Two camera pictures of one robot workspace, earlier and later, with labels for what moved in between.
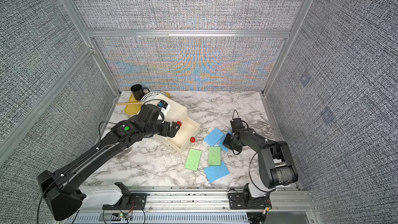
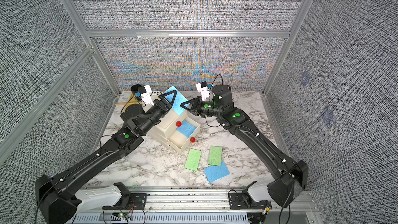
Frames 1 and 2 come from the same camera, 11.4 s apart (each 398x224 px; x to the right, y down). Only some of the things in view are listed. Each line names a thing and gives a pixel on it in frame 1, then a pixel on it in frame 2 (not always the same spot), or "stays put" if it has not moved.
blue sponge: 213,137 to 179,100
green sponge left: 193,158 stays put
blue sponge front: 214,173 stays put
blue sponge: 221,142 to 186,128
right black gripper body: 229,141 to 209,109
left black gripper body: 164,129 to 156,112
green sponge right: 214,156 stays put
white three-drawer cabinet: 187,131 stays put
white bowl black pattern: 152,95 stays put
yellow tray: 133,109 stays put
